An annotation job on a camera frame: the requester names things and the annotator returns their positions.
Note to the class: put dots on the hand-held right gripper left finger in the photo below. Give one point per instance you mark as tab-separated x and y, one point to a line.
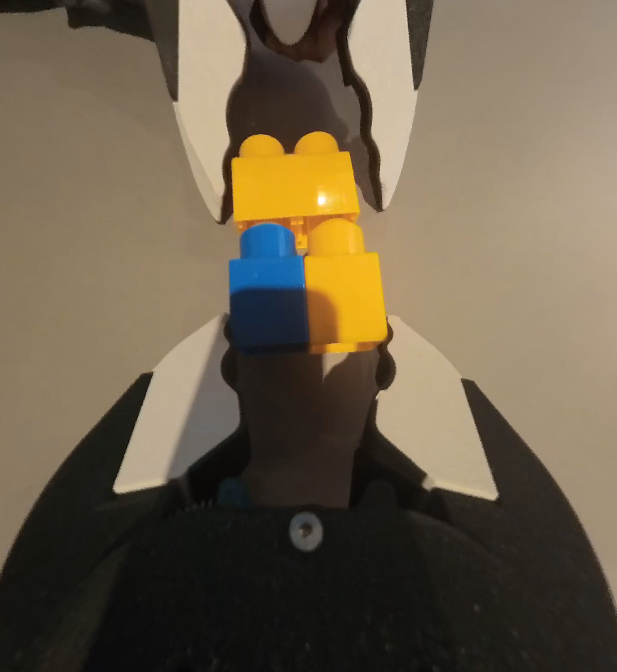
182	414

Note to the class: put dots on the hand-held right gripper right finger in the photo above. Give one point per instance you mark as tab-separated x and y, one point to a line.
429	420

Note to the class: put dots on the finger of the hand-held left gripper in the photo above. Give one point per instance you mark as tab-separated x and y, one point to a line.
203	105
390	105

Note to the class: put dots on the small blue mega block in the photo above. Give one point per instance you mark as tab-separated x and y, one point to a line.
269	304

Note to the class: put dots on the small yellow mega block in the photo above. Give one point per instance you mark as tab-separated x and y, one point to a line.
345	299

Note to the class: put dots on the person's left hand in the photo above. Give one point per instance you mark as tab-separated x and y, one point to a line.
324	36

